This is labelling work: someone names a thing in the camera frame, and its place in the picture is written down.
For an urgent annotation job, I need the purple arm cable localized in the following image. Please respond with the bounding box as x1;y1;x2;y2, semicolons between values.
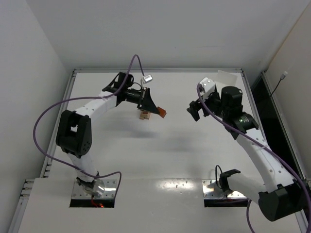
196;84;311;233
33;54;146;202

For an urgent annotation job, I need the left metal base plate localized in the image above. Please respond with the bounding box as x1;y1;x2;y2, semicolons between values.
71;179;117;200

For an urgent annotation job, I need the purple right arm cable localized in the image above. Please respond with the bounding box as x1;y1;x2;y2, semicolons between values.
196;84;311;233

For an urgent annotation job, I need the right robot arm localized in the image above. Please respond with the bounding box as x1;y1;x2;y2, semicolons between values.
187;77;311;221

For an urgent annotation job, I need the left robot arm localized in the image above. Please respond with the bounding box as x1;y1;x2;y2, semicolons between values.
56;72;166;196

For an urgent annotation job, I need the light long wood block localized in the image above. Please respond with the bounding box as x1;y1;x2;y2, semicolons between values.
139;111;145;119
145;113;151;120

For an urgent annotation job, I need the metal base plate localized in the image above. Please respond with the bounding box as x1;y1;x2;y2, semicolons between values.
71;179;117;200
202;179;247;200

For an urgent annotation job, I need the white storage box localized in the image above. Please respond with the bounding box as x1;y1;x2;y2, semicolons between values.
216;70;238;86

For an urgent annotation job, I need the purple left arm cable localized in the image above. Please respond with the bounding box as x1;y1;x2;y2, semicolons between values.
33;54;146;202

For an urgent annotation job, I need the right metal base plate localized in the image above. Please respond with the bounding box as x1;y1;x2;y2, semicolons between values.
202;179;247;200

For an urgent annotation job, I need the aluminium table frame rail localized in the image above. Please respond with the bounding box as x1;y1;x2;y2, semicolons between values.
73;68;243;73

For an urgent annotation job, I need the dark brown wood cube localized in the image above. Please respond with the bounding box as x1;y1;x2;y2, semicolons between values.
157;107;167;118

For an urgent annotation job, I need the wall cable with plug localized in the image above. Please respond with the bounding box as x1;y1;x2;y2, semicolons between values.
269;71;288;98

